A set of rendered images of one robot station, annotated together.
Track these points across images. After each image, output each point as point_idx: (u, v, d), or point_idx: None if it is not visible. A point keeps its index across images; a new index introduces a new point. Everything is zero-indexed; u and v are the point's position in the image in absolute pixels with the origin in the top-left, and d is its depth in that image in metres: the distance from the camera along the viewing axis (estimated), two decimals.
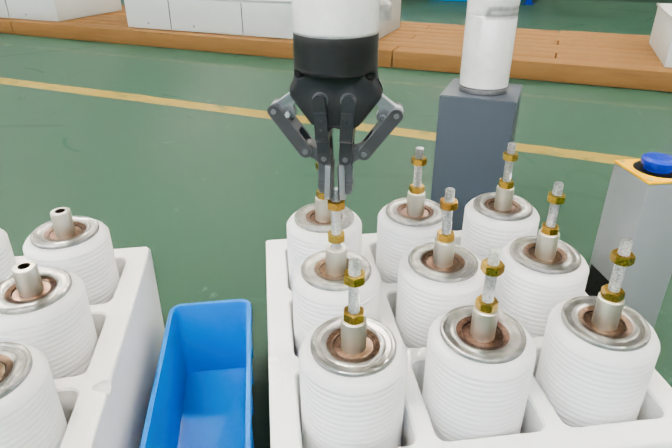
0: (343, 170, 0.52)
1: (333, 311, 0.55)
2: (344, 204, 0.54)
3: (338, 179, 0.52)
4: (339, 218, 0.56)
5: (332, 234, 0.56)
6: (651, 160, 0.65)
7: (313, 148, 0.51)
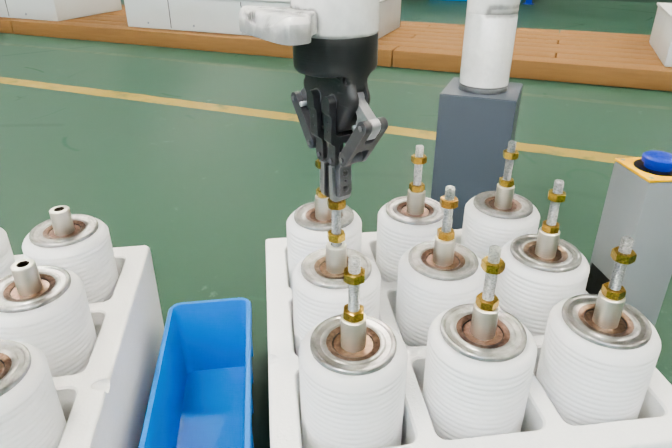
0: None
1: (333, 309, 0.55)
2: (332, 206, 0.54)
3: None
4: (337, 221, 0.55)
5: (335, 230, 0.56)
6: (651, 159, 0.65)
7: None
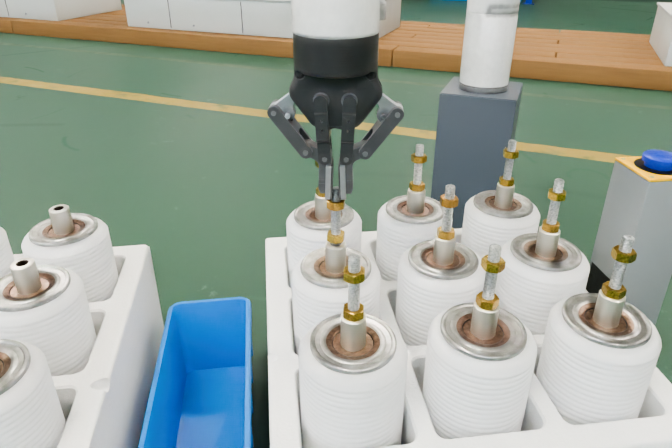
0: (344, 170, 0.52)
1: (333, 309, 0.54)
2: (344, 204, 0.54)
3: (339, 179, 0.52)
4: (340, 218, 0.55)
5: (331, 233, 0.56)
6: (652, 158, 0.65)
7: (313, 149, 0.51)
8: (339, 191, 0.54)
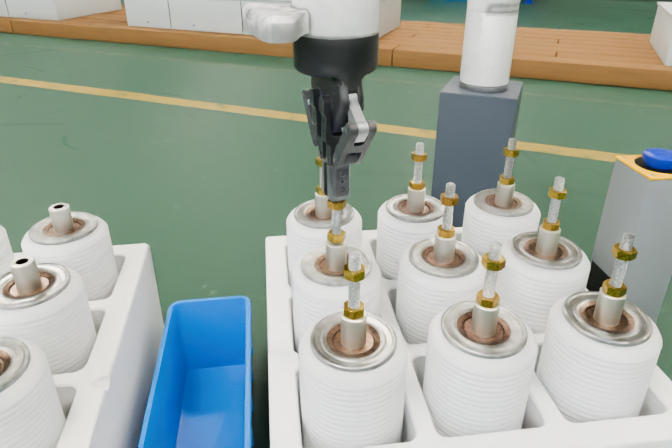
0: None
1: (333, 306, 0.54)
2: (329, 205, 0.54)
3: None
4: (335, 221, 0.55)
5: (338, 230, 0.56)
6: (652, 156, 0.65)
7: (351, 153, 0.50)
8: None
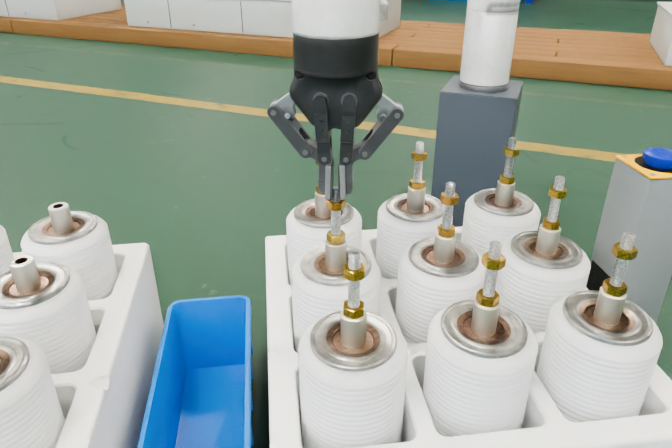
0: (344, 170, 0.52)
1: (333, 306, 0.54)
2: (342, 205, 0.54)
3: (339, 179, 0.52)
4: (340, 219, 0.55)
5: (331, 232, 0.56)
6: (652, 155, 0.65)
7: (313, 149, 0.51)
8: (338, 191, 0.54)
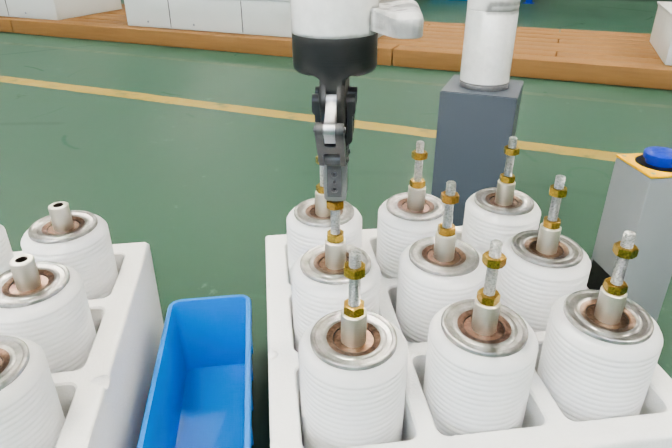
0: (323, 168, 0.52)
1: (332, 305, 0.54)
2: (343, 203, 0.54)
3: (324, 176, 0.53)
4: (339, 218, 0.56)
5: (331, 233, 0.56)
6: (653, 154, 0.65)
7: None
8: None
